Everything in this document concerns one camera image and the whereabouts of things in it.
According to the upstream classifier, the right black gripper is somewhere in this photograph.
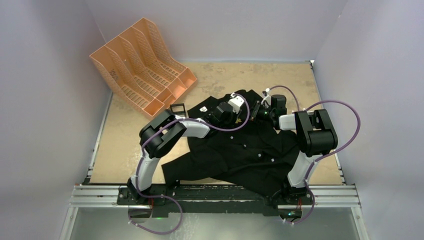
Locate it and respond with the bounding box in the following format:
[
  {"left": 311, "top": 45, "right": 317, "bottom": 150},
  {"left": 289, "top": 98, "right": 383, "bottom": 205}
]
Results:
[{"left": 239, "top": 100, "right": 275, "bottom": 125}]

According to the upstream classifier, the black button shirt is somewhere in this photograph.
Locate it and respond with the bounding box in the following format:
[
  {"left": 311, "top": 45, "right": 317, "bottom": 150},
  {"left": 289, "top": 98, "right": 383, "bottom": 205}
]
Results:
[{"left": 160, "top": 89, "right": 302, "bottom": 196}]

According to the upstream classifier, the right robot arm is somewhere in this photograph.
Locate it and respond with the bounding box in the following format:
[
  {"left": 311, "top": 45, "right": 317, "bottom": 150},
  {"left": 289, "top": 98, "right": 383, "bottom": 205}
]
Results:
[{"left": 249, "top": 94, "right": 338, "bottom": 204}]

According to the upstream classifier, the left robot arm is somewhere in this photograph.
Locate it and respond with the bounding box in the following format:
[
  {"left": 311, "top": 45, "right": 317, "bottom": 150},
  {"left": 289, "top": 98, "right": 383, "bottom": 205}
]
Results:
[{"left": 127, "top": 96, "right": 247, "bottom": 205}]

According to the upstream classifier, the orange plastic file organizer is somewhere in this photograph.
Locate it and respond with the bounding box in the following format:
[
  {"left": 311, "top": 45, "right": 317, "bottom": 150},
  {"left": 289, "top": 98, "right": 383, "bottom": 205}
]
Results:
[{"left": 89, "top": 18, "right": 197, "bottom": 119}]

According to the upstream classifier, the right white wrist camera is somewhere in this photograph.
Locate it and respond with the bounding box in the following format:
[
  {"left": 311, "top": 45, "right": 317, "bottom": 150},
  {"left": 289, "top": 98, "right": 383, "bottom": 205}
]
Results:
[{"left": 260, "top": 88, "right": 271, "bottom": 108}]

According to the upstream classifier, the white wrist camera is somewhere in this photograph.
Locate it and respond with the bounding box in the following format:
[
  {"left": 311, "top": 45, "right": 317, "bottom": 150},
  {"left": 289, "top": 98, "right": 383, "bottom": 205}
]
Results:
[
  {"left": 227, "top": 92, "right": 245, "bottom": 114},
  {"left": 260, "top": 88, "right": 271, "bottom": 108}
]

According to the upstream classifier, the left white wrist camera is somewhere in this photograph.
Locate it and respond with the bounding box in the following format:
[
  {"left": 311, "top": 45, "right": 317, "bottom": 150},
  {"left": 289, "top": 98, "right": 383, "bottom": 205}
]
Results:
[{"left": 227, "top": 92, "right": 245, "bottom": 114}]

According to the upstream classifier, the small black rectangular frame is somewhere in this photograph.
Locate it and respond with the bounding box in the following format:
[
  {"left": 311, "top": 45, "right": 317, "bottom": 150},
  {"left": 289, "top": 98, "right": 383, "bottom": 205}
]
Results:
[{"left": 169, "top": 103, "right": 187, "bottom": 117}]

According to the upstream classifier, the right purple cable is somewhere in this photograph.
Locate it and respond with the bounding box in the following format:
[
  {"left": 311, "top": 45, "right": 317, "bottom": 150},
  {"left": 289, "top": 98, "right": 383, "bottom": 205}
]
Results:
[{"left": 264, "top": 85, "right": 362, "bottom": 226}]

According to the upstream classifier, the purple cable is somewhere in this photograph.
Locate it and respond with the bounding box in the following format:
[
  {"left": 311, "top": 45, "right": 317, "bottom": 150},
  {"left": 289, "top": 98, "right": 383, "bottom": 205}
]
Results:
[
  {"left": 264, "top": 85, "right": 362, "bottom": 226},
  {"left": 127, "top": 93, "right": 251, "bottom": 236}
]

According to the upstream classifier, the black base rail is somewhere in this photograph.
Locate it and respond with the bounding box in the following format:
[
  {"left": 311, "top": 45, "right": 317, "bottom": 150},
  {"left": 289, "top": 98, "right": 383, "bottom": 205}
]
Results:
[{"left": 116, "top": 184, "right": 313, "bottom": 218}]

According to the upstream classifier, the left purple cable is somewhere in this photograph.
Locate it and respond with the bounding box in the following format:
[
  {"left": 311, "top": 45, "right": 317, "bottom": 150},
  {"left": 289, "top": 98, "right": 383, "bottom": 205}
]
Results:
[{"left": 127, "top": 93, "right": 251, "bottom": 236}]

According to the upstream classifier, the aluminium frame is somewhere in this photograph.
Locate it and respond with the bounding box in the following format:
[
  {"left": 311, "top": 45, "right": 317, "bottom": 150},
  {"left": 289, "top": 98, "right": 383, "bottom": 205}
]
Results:
[{"left": 59, "top": 184, "right": 369, "bottom": 240}]

